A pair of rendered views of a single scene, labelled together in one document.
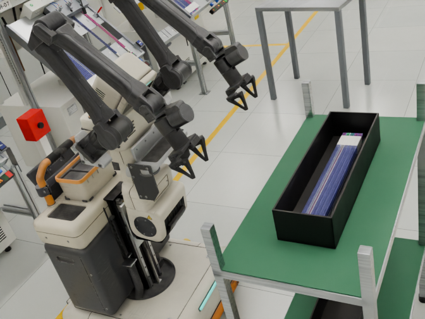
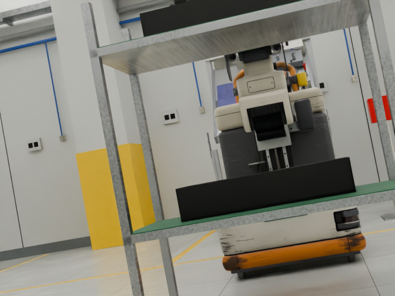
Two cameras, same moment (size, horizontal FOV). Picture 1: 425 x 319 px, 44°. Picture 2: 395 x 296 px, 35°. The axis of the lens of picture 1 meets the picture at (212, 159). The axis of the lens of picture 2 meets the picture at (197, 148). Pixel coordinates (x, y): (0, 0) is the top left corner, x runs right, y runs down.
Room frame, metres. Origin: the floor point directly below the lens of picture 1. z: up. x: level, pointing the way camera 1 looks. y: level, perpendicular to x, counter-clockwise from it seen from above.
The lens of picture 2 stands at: (0.34, -2.22, 0.49)
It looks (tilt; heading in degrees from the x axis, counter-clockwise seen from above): 3 degrees up; 67
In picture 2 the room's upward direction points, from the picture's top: 11 degrees counter-clockwise
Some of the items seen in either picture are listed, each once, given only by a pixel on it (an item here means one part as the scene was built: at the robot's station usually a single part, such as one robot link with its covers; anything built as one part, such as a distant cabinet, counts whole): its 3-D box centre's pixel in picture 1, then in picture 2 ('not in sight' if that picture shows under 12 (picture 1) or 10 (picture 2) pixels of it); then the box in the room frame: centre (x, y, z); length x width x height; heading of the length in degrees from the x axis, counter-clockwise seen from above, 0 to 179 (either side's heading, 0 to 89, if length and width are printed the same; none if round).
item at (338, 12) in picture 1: (314, 46); not in sight; (3.92, -1.02, 0.40); 0.70 x 0.45 x 0.80; 46
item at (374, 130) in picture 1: (332, 171); (228, 15); (1.35, -0.36, 1.01); 0.57 x 0.17 x 0.11; 145
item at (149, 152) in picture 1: (157, 157); (254, 50); (1.75, 0.20, 0.99); 0.28 x 0.16 x 0.22; 147
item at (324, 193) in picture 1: (332, 178); not in sight; (1.35, -0.36, 0.98); 0.51 x 0.07 x 0.03; 145
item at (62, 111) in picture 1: (72, 119); not in sight; (3.93, 1.02, 0.31); 0.70 x 0.65 x 0.62; 146
